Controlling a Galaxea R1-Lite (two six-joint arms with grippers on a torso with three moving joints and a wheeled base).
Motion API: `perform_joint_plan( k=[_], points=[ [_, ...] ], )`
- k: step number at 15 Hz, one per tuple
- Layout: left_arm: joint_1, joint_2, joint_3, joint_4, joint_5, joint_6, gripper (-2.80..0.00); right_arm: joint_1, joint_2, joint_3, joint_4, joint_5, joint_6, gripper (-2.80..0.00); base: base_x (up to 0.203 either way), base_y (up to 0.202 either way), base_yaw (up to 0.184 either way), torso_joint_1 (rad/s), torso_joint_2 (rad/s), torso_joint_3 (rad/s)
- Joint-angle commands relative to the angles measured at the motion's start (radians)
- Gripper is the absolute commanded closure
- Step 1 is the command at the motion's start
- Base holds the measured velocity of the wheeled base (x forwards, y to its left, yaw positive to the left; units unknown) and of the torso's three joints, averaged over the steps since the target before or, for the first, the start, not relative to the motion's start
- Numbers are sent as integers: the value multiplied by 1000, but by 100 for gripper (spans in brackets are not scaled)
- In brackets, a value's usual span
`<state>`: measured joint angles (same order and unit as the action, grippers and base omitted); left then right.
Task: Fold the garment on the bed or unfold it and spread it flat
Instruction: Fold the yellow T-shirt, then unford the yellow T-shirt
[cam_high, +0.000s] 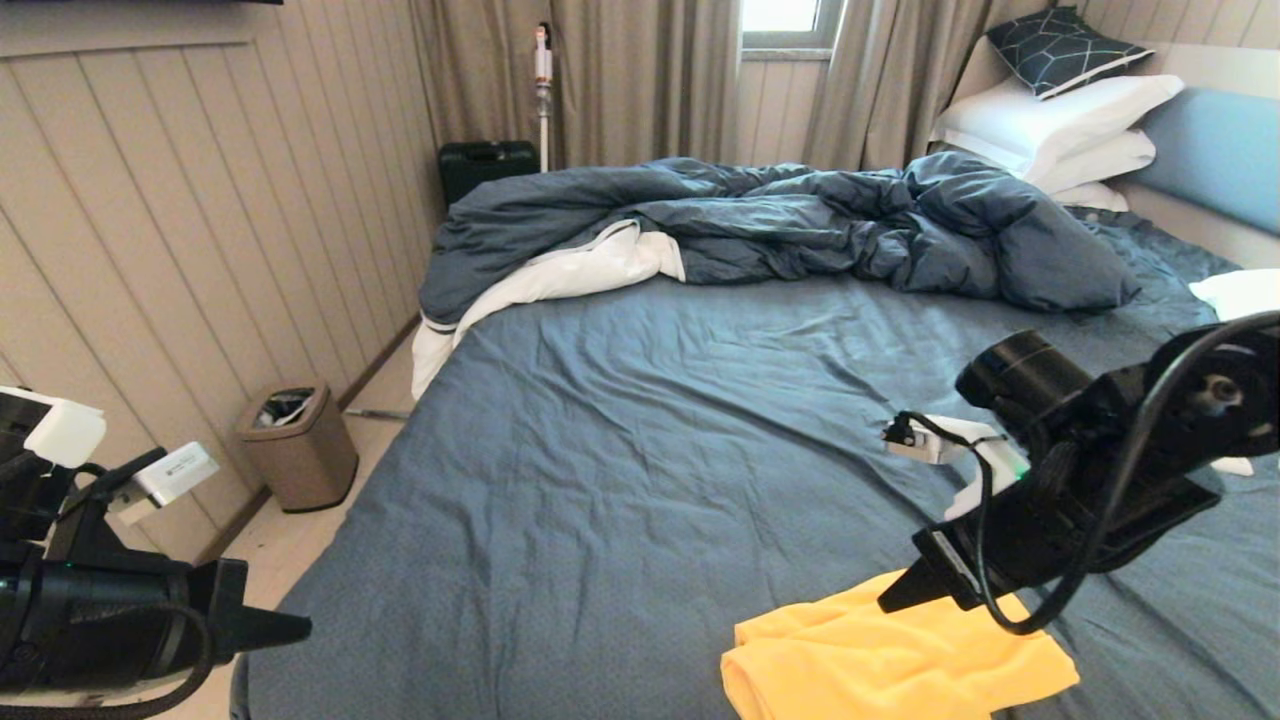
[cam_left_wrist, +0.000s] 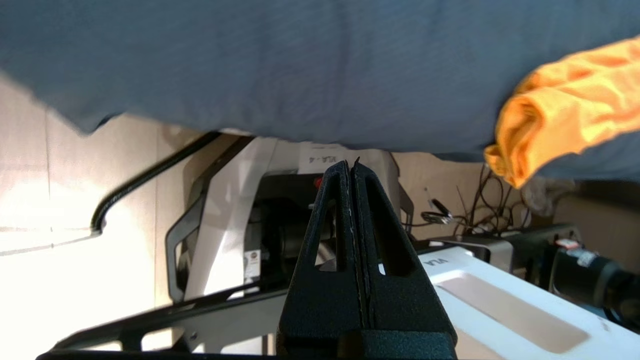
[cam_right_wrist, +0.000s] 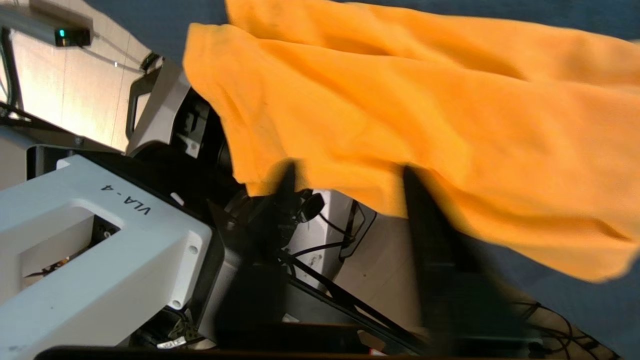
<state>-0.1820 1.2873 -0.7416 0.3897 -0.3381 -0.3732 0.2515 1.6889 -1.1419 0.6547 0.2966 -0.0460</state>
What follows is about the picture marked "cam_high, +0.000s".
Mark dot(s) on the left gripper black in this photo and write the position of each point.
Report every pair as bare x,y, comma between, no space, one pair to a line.
100,630

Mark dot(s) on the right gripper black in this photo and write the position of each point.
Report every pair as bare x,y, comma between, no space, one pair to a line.
1060,530

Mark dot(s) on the yellow printed t-shirt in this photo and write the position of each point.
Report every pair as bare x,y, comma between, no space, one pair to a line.
880,660

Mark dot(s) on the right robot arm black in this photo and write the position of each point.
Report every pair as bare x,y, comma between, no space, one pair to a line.
1030,380

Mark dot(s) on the brown trash bin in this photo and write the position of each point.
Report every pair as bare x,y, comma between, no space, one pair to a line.
310,462

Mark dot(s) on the bin liner with trash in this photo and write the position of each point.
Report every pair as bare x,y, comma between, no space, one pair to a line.
285,407

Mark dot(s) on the grey-blue bed sheet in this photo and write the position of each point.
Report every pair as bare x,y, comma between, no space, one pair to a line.
650,450

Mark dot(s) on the white flat long bar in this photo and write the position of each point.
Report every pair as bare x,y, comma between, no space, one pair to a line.
1235,466

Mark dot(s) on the dark blue crumpled duvet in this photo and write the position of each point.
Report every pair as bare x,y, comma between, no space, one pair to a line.
800,218

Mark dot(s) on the large white pillow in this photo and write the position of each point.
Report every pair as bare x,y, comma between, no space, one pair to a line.
1050,118

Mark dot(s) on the dark green hard case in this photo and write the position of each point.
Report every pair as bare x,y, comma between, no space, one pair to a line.
480,168

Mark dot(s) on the beige curtain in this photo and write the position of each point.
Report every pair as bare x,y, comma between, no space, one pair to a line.
880,80
640,80

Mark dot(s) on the blue headboard cushion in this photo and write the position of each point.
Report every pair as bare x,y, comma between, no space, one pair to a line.
1220,158

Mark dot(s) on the dark patterned cushion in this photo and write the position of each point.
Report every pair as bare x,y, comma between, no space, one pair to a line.
1058,52

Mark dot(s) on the white stick vacuum cleaner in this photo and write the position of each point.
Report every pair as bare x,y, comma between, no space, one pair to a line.
544,68

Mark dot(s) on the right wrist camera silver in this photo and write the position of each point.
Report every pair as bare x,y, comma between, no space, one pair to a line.
915,440

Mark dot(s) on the beige headboard frame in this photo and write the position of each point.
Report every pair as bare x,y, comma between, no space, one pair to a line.
1200,228

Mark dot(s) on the window with grey frame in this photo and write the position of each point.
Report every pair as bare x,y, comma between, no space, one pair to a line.
780,12

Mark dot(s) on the black wall screen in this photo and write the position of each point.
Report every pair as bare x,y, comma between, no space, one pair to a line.
100,1

